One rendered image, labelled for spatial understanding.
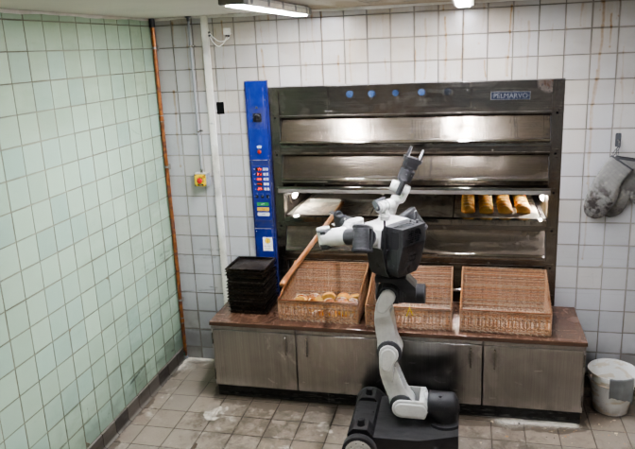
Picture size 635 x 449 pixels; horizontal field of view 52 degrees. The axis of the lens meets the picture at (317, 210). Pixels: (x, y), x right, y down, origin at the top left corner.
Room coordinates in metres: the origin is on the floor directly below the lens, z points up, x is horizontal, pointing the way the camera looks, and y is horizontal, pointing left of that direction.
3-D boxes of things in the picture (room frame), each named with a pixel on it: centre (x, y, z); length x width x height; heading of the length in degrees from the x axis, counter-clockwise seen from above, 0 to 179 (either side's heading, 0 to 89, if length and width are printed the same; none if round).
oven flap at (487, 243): (4.31, -0.64, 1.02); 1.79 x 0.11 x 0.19; 77
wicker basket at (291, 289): (4.20, -0.03, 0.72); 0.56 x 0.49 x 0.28; 76
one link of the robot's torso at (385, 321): (3.47, -0.39, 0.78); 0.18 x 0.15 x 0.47; 167
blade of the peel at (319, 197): (5.03, -0.25, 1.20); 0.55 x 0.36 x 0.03; 77
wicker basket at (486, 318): (3.90, -1.19, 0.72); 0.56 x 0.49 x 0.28; 75
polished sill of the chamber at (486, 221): (4.33, -0.64, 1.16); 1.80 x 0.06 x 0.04; 77
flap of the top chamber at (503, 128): (4.31, -0.64, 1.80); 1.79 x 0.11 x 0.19; 77
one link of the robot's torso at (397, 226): (3.44, -0.42, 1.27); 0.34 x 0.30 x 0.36; 132
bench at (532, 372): (4.06, -0.46, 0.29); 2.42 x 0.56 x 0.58; 77
